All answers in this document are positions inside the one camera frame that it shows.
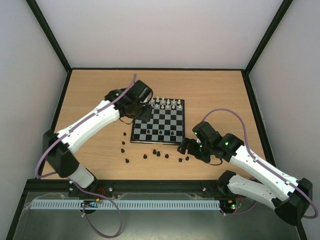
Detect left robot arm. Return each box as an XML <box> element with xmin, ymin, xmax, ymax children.
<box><xmin>40</xmin><ymin>78</ymin><xmax>153</xmax><ymax>189</ymax></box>

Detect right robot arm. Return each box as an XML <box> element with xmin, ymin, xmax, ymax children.
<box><xmin>177</xmin><ymin>121</ymin><xmax>313</xmax><ymax>226</ymax></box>

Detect black and silver chessboard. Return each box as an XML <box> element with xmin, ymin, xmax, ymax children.
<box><xmin>130</xmin><ymin>97</ymin><xmax>185</xmax><ymax>145</ymax></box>

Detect black aluminium frame rail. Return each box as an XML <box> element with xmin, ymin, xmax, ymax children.
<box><xmin>23</xmin><ymin>177</ymin><xmax>236</xmax><ymax>200</ymax></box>

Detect grey slotted cable duct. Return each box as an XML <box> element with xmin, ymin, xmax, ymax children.
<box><xmin>30</xmin><ymin>199</ymin><xmax>221</xmax><ymax>211</ymax></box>

